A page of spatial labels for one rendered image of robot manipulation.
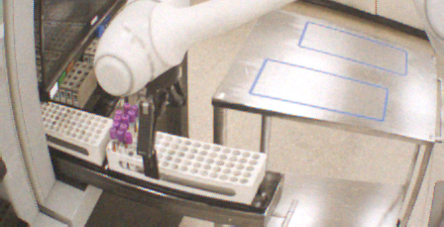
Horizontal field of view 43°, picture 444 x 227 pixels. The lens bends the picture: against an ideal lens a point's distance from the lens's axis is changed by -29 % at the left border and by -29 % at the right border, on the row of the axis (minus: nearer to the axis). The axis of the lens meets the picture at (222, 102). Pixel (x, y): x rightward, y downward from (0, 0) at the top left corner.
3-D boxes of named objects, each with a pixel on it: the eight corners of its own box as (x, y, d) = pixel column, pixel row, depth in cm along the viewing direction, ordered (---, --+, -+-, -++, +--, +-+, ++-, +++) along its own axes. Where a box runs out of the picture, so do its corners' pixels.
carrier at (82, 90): (91, 83, 166) (90, 62, 163) (97, 84, 166) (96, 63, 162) (73, 111, 157) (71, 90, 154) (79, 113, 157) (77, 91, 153)
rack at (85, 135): (16, 136, 151) (12, 116, 147) (29, 114, 159) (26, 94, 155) (102, 170, 144) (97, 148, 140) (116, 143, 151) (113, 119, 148)
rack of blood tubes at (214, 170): (109, 172, 143) (104, 150, 140) (124, 146, 151) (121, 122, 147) (250, 208, 136) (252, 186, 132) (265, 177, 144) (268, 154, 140)
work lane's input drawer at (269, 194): (10, 156, 154) (4, 130, 149) (27, 127, 165) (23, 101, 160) (281, 239, 137) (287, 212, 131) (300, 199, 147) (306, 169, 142)
